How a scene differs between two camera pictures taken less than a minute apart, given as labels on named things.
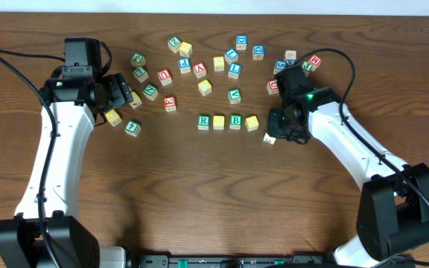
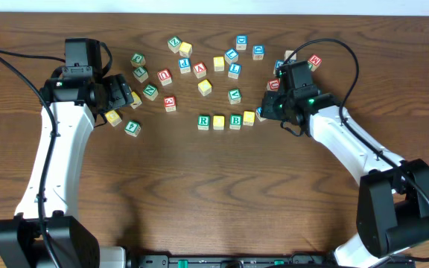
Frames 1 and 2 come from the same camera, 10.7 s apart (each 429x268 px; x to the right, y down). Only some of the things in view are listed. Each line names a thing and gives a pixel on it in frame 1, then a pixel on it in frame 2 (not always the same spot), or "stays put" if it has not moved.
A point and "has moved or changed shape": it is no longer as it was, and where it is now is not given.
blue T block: (268, 139) to (259, 112)
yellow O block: (218, 122) stays put
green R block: (203, 122) stays put
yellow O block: (252, 123) has moved or changed shape
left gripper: (121, 89) stays put
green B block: (235, 121) stays put
